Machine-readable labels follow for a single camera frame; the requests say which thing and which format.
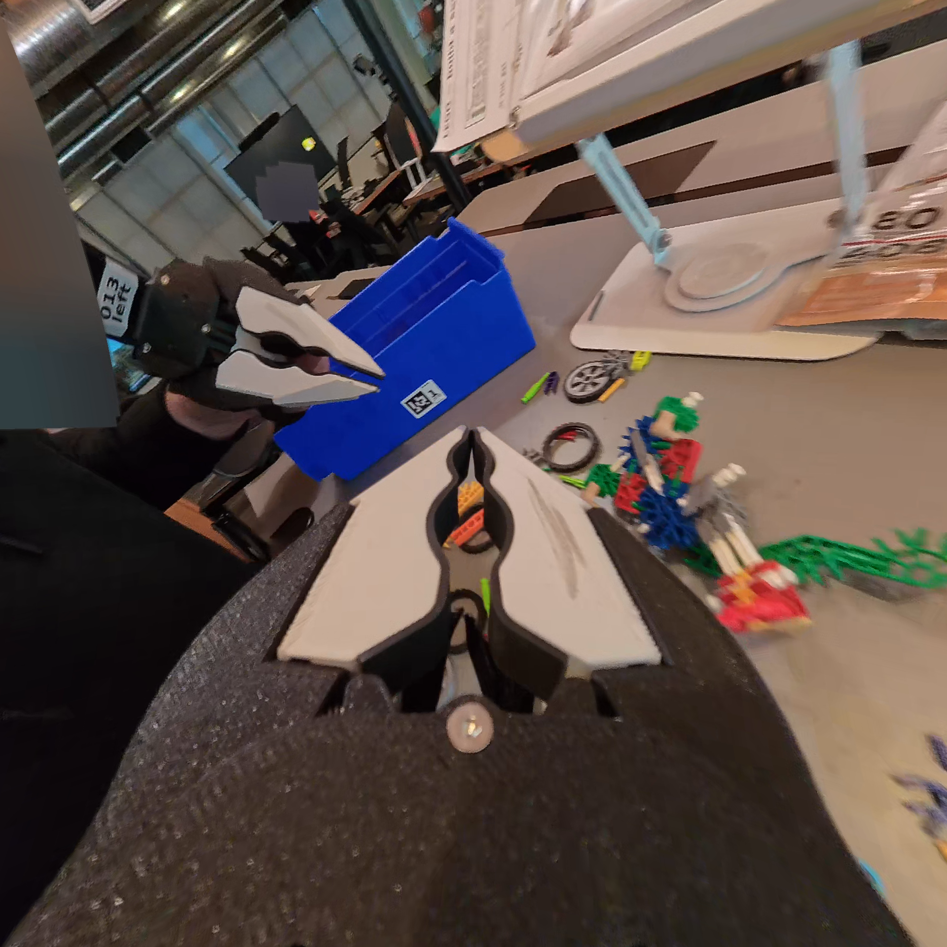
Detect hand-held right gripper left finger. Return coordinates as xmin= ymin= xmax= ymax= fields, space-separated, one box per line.
xmin=277 ymin=426 xmax=474 ymax=696

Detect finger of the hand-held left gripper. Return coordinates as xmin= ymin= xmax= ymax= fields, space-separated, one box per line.
xmin=234 ymin=286 xmax=386 ymax=380
xmin=215 ymin=351 xmax=382 ymax=409

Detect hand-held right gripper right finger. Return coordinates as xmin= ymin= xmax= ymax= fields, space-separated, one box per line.
xmin=473 ymin=427 xmax=662 ymax=702

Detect person's left hand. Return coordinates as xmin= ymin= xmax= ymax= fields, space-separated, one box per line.
xmin=166 ymin=392 xmax=251 ymax=446

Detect black rubber tyre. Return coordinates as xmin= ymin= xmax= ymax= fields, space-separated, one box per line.
xmin=447 ymin=587 xmax=491 ymax=656
xmin=542 ymin=421 xmax=601 ymax=475

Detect multicoloured construction toy model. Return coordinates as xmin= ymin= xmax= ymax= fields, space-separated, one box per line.
xmin=581 ymin=392 xmax=947 ymax=635

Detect blue plastic bin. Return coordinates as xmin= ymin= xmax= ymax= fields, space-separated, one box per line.
xmin=272 ymin=218 xmax=538 ymax=482

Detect black monitor screen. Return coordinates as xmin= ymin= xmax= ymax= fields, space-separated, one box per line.
xmin=224 ymin=104 xmax=339 ymax=204

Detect black tyre grey hub wheel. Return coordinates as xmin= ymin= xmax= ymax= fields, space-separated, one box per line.
xmin=563 ymin=360 xmax=619 ymax=405

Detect black pillar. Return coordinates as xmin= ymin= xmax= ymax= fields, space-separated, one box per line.
xmin=342 ymin=0 xmax=476 ymax=217

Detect person's dark clothing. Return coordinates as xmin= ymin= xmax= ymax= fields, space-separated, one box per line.
xmin=0 ymin=429 xmax=260 ymax=926

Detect white paper sheets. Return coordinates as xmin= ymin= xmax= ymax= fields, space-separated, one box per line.
xmin=431 ymin=0 xmax=615 ymax=154

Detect blue snowflake connector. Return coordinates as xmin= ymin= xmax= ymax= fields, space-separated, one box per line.
xmin=890 ymin=732 xmax=947 ymax=861

